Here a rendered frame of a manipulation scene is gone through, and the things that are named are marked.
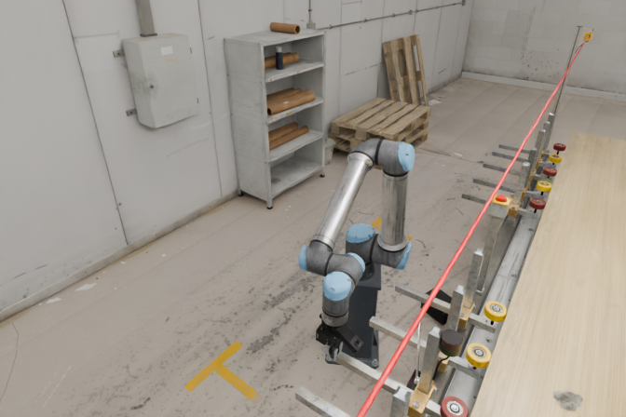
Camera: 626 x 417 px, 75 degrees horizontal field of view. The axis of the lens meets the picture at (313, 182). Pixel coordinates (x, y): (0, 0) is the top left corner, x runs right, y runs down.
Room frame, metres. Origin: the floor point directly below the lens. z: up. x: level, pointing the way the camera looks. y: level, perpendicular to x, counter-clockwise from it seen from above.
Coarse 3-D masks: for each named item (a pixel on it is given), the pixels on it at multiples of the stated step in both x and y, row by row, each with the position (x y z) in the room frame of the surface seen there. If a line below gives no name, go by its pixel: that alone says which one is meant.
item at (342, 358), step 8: (336, 360) 1.00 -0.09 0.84; (344, 360) 0.98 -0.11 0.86; (352, 360) 0.98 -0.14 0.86; (352, 368) 0.96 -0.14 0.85; (360, 368) 0.95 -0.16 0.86; (368, 368) 0.95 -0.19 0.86; (368, 376) 0.92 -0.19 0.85; (376, 376) 0.92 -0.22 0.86; (384, 384) 0.89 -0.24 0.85; (392, 384) 0.89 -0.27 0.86; (400, 384) 0.89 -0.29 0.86; (392, 392) 0.87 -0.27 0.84; (432, 408) 0.80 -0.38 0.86; (432, 416) 0.79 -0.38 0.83; (440, 416) 0.78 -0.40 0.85
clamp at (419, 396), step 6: (432, 384) 0.88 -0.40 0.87; (420, 390) 0.86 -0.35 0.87; (432, 390) 0.86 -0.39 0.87; (414, 396) 0.84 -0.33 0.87; (420, 396) 0.84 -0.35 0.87; (426, 396) 0.84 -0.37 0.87; (420, 402) 0.82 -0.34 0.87; (426, 402) 0.82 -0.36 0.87; (414, 408) 0.80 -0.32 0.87; (420, 408) 0.80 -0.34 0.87; (408, 414) 0.80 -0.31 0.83; (414, 414) 0.79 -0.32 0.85; (420, 414) 0.78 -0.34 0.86
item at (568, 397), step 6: (552, 396) 0.82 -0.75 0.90; (558, 396) 0.81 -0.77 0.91; (564, 396) 0.81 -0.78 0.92; (570, 396) 0.82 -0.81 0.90; (576, 396) 0.81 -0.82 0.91; (564, 402) 0.79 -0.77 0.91; (570, 402) 0.79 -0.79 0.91; (576, 402) 0.79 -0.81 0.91; (564, 408) 0.78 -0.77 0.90; (570, 408) 0.77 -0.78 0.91; (576, 408) 0.78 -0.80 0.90
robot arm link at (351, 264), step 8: (336, 256) 1.15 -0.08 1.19; (344, 256) 1.17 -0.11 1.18; (352, 256) 1.15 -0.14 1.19; (328, 264) 1.13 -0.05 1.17; (336, 264) 1.12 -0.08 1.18; (344, 264) 1.11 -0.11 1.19; (352, 264) 1.11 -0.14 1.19; (360, 264) 1.13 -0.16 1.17; (328, 272) 1.11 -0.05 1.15; (344, 272) 1.07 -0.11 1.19; (352, 272) 1.08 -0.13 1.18; (360, 272) 1.10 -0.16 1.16
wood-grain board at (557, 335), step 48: (576, 144) 2.85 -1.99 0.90; (624, 144) 2.85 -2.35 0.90; (576, 192) 2.13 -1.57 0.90; (624, 192) 2.13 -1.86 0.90; (576, 240) 1.64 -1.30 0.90; (624, 240) 1.64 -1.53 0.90; (528, 288) 1.31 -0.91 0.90; (576, 288) 1.31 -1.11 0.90; (624, 288) 1.31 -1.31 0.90; (528, 336) 1.05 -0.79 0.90; (576, 336) 1.05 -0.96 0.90; (624, 336) 1.05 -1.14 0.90; (528, 384) 0.86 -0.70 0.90; (576, 384) 0.86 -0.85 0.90; (624, 384) 0.86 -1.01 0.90
